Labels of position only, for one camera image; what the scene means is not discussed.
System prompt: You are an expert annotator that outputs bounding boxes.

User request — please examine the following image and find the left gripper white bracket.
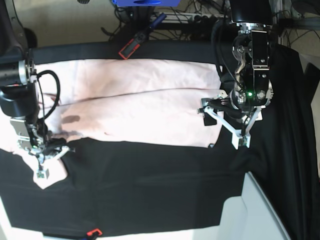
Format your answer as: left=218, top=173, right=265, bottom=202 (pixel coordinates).
left=197, top=90, right=262, bottom=150

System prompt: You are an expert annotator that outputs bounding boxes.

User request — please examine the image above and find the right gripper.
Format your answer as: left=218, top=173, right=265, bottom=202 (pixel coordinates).
left=17, top=138, right=75, bottom=180

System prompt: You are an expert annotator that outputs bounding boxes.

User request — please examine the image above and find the light pink T-shirt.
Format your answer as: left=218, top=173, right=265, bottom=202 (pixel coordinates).
left=0, top=58, right=222, bottom=190

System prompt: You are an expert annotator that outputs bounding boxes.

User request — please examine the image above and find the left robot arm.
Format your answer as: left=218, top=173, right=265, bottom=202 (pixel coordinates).
left=198, top=0, right=274, bottom=149

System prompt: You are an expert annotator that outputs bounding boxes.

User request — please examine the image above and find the black table cloth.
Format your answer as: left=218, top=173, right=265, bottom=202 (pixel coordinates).
left=0, top=41, right=320, bottom=240

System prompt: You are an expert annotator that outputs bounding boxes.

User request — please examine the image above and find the small red black clamp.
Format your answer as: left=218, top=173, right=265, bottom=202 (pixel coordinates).
left=86, top=228, right=103, bottom=237

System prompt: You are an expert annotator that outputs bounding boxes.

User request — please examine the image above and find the blue plastic box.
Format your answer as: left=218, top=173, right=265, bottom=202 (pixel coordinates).
left=111, top=0, right=180, bottom=7

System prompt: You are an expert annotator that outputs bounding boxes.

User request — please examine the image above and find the blue handled bar clamp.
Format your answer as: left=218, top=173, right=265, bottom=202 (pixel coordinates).
left=118, top=13, right=167, bottom=60

